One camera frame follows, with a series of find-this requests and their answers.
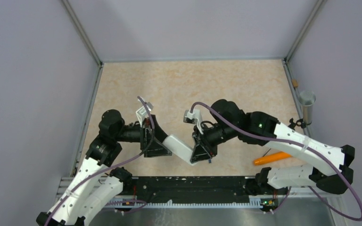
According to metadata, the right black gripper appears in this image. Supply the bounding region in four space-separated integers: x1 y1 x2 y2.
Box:
191 122 239 162

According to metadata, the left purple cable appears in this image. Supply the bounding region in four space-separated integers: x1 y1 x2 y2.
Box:
43 96 156 226

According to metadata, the silver metal cylinder cup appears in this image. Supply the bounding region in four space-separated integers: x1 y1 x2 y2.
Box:
298 90 316 125

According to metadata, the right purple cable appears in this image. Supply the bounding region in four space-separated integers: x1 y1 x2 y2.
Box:
189 101 362 222

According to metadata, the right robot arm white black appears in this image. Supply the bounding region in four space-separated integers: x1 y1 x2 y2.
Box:
184 99 355 195

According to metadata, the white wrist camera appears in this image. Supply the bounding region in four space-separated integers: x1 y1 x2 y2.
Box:
135 99 155 128
183 109 203 134

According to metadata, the purple cable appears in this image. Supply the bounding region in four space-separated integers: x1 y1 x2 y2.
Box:
189 101 362 222
43 96 156 226

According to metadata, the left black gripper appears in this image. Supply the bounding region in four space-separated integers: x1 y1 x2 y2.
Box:
115 114 173 157

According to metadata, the black clamp mount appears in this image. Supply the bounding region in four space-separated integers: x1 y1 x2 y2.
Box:
288 118 308 131

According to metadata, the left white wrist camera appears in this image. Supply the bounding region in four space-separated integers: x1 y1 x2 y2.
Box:
135 99 155 128

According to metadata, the orange carrot toy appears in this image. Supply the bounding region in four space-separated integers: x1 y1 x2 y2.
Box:
253 152 292 166

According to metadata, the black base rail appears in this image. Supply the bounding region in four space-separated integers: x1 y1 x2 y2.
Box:
120 176 288 204

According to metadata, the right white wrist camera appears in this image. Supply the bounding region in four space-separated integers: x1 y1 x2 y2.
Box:
183 109 203 134

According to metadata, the small cork piece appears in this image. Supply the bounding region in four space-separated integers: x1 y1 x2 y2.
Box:
291 79 298 89

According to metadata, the white remote control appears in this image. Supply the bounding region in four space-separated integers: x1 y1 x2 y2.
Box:
163 134 196 166

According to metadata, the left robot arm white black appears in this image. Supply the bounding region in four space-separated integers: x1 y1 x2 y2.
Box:
36 108 171 226

